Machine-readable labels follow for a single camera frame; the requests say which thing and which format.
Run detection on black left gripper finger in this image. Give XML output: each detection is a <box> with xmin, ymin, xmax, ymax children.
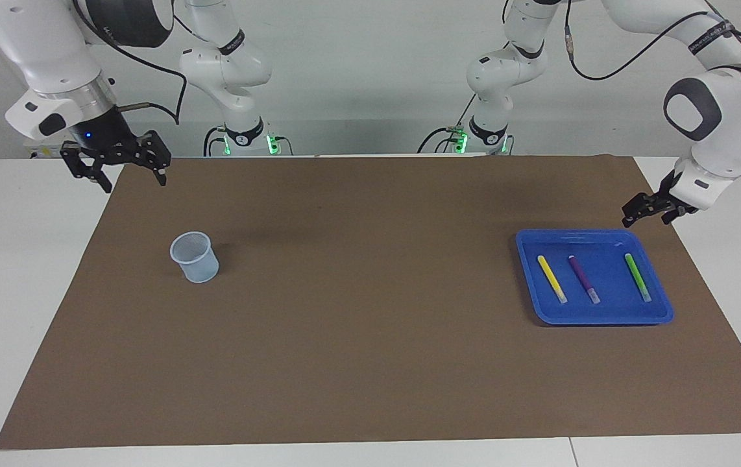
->
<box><xmin>661</xmin><ymin>206</ymin><xmax>696</xmax><ymax>226</ymax></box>
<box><xmin>622</xmin><ymin>192</ymin><xmax>662</xmax><ymax>228</ymax></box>

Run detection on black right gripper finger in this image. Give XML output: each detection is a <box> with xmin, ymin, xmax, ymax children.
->
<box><xmin>60</xmin><ymin>144</ymin><xmax>114</xmax><ymax>195</ymax></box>
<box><xmin>136</xmin><ymin>130</ymin><xmax>172</xmax><ymax>188</ymax></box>

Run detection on green pen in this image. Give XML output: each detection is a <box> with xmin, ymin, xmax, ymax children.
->
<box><xmin>624</xmin><ymin>253</ymin><xmax>653</xmax><ymax>303</ymax></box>

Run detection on purple pen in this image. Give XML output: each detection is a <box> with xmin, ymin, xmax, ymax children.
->
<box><xmin>568</xmin><ymin>255</ymin><xmax>601</xmax><ymax>305</ymax></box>

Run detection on yellow pen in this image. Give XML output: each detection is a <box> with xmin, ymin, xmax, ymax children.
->
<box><xmin>537</xmin><ymin>255</ymin><xmax>568</xmax><ymax>304</ymax></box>

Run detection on blue plastic tray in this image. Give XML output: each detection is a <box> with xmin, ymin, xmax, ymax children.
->
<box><xmin>515</xmin><ymin>228</ymin><xmax>674</xmax><ymax>326</ymax></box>

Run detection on white power strip box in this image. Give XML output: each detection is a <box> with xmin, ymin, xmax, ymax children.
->
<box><xmin>22</xmin><ymin>133</ymin><xmax>95</xmax><ymax>158</ymax></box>

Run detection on clear plastic cup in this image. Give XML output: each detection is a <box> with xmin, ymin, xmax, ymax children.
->
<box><xmin>170</xmin><ymin>232</ymin><xmax>220</xmax><ymax>283</ymax></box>

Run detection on brown table mat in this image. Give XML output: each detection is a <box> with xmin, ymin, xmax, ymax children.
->
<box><xmin>0</xmin><ymin>154</ymin><xmax>741</xmax><ymax>450</ymax></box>

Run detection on black base cables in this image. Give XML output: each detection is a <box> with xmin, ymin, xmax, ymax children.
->
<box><xmin>417</xmin><ymin>91</ymin><xmax>478</xmax><ymax>154</ymax></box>
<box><xmin>204</xmin><ymin>125</ymin><xmax>293</xmax><ymax>157</ymax></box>

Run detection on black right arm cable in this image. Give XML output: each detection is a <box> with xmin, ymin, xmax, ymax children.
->
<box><xmin>72</xmin><ymin>0</ymin><xmax>188</xmax><ymax>127</ymax></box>

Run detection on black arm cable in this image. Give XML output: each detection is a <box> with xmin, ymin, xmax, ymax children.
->
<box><xmin>72</xmin><ymin>0</ymin><xmax>188</xmax><ymax>127</ymax></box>
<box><xmin>562</xmin><ymin>0</ymin><xmax>741</xmax><ymax>82</ymax></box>

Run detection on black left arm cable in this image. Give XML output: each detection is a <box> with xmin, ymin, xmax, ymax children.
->
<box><xmin>562</xmin><ymin>0</ymin><xmax>741</xmax><ymax>82</ymax></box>

